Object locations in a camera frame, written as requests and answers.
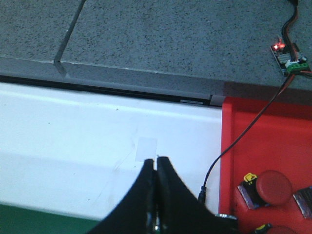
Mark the red mushroom push button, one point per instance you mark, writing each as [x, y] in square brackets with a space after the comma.
[270, 188]
[271, 229]
[303, 198]

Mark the clear tape patch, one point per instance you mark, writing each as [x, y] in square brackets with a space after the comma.
[146, 149]

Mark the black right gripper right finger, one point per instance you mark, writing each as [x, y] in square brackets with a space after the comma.
[179, 210]

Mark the circuit board with red light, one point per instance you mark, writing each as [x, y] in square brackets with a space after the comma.
[298, 65]

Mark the green conveyor belt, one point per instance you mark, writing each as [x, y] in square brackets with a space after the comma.
[15, 220]

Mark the grey stone slab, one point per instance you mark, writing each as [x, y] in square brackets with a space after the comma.
[32, 32]
[191, 48]

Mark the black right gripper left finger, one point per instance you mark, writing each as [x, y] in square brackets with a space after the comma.
[136, 212]

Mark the right grey stone slab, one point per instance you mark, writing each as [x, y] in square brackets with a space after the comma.
[191, 48]

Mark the red plastic bin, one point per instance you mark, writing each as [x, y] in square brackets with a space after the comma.
[280, 140]

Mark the left grey stone slab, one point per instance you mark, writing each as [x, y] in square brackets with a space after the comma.
[32, 32]

